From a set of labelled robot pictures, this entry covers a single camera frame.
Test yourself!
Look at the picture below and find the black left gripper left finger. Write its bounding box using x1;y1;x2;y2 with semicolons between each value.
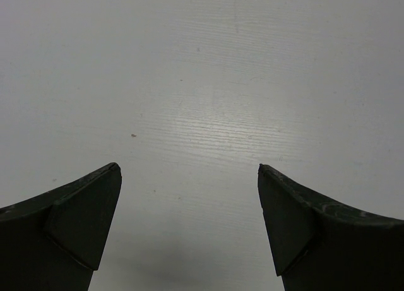
1;162;121;291

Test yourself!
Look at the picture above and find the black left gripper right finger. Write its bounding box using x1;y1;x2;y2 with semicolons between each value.
258;165;403;290

